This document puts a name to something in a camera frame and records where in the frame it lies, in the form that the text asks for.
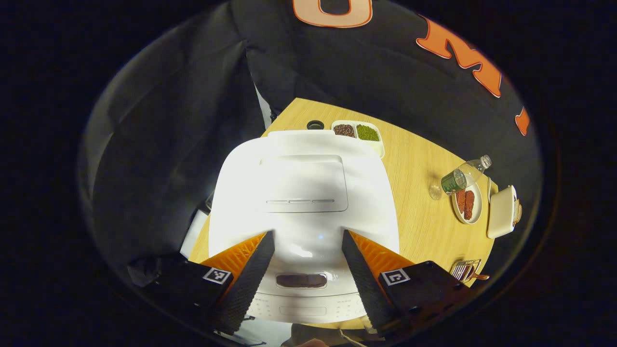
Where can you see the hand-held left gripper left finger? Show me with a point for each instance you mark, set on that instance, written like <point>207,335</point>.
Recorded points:
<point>246,289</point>

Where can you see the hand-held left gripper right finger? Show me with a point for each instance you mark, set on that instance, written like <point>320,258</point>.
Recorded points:
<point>366,289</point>

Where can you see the white rice cooker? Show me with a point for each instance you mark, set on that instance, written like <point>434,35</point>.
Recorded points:
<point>303,193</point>

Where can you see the red meat piece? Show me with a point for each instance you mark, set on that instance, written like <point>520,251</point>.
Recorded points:
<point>469,206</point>
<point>461,201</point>

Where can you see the white oval plate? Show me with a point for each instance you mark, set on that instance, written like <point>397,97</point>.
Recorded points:
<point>477,212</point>

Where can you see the clear plastic water bottle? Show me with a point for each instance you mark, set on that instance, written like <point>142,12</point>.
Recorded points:
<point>458,176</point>

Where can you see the white toaster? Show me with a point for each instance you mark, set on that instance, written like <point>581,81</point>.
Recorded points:
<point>501,214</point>

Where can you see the white divided bean dish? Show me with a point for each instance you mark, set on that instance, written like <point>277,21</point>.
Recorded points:
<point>368,132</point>

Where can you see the toasted bread slice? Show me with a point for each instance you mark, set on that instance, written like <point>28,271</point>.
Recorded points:
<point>517,212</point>

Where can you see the small black round cap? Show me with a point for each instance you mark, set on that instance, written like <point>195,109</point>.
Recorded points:
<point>315,125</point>

